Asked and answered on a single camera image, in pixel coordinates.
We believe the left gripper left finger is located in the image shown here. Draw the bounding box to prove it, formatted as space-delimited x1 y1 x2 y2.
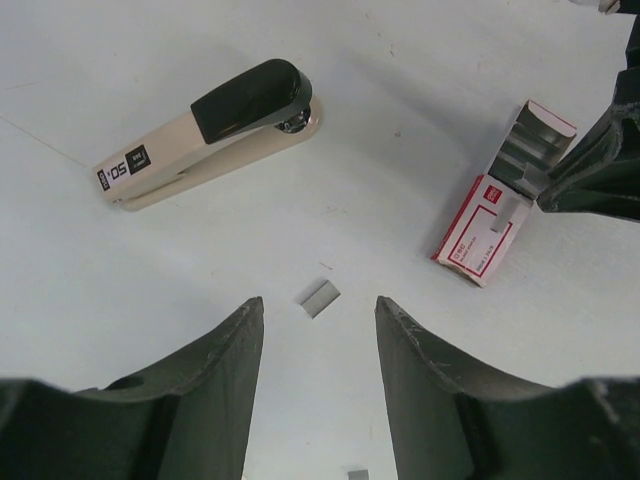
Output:
1 297 264 479

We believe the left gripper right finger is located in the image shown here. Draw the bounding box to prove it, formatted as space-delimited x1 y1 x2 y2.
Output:
375 297 639 479

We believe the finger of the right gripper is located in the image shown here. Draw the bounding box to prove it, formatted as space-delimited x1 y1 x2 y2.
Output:
537 67 639 222

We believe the grey staple strip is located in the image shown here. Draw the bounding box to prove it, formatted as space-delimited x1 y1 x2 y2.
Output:
490 196 522 233
298 278 341 319

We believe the red white staple box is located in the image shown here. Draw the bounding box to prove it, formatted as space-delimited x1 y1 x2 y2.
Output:
431 99 577 287

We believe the beige black stapler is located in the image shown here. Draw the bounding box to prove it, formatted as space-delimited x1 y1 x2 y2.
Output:
93 59 321 212

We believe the small loose staple piece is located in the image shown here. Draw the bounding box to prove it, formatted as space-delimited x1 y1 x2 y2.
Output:
347 469 370 480

